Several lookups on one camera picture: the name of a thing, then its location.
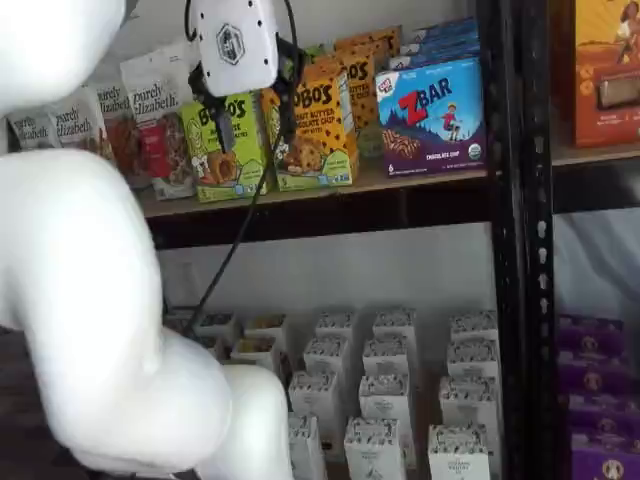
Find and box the green Bobo's snack box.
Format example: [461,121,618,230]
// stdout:
[179,92,272,204]

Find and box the blue ZBar box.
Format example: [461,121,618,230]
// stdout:
[374,55,488,178]
[411,16,480,45]
[399,29,481,57]
[388,42,482,72]

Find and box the black cable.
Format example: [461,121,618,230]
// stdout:
[178,0,304,337]

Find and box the purely elizabeth granola bag red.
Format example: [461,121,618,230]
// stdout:
[128,78,197,202]

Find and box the purely elizabeth granola bag orange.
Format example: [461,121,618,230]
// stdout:
[48,89,112,154]

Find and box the purple snack box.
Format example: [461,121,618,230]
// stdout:
[566,393,640,437]
[569,432,640,480]
[556,348,634,397]
[556,313,627,354]

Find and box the large orange cereal box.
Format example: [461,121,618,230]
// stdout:
[572,0,640,149]

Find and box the orange Bobo's chocolate chip box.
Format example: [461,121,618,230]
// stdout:
[312,48,377,132]
[258,68,361,193]
[333,24,403,71]

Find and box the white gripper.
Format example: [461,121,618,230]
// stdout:
[187,0,304,153]

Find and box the wooden shelf board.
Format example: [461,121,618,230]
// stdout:
[551,142,640,167]
[134,167,501,219]

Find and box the white carton colourful top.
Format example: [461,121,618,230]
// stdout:
[230,334,282,374]
[242,314,289,347]

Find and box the small green snack pack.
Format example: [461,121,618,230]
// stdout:
[357,122,386,161]

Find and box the white carton dark top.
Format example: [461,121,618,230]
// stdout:
[196,311,237,342]

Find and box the white patterned carton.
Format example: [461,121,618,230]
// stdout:
[438,375,501,431]
[357,373,417,426]
[372,307,419,346]
[445,339,501,381]
[302,335,352,380]
[343,417,402,480]
[448,309,499,346]
[287,370,342,431]
[288,413,329,480]
[427,423,492,480]
[314,310,359,346]
[361,337,417,380]

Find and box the black metal shelf rack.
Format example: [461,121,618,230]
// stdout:
[519,0,640,480]
[137,0,525,480]

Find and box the white granola bag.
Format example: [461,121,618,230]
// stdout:
[118,42,196,101]

